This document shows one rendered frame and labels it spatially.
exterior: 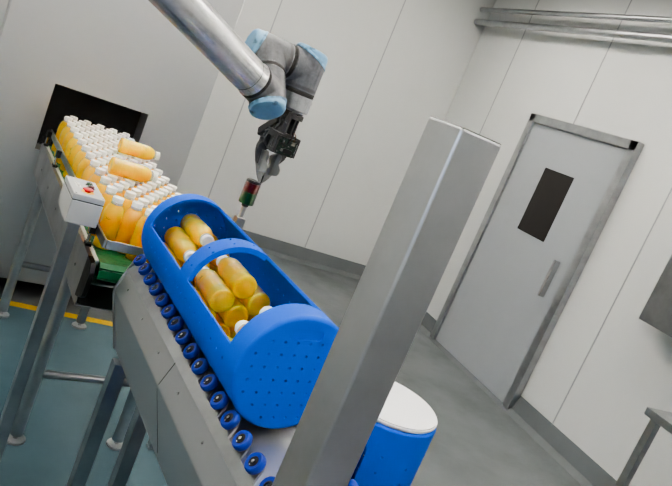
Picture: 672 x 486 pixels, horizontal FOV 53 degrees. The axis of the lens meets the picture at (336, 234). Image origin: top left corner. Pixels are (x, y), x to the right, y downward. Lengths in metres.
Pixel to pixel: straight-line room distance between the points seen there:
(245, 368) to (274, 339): 0.09
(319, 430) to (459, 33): 6.66
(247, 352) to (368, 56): 5.59
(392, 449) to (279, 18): 5.26
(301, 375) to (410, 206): 0.87
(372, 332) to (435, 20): 6.50
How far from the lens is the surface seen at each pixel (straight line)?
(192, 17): 1.45
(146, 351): 1.95
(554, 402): 5.26
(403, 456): 1.69
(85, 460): 2.52
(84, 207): 2.30
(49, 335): 2.76
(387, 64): 6.93
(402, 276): 0.71
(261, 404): 1.52
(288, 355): 1.48
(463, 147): 0.70
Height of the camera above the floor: 1.68
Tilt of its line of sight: 10 degrees down
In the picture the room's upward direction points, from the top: 23 degrees clockwise
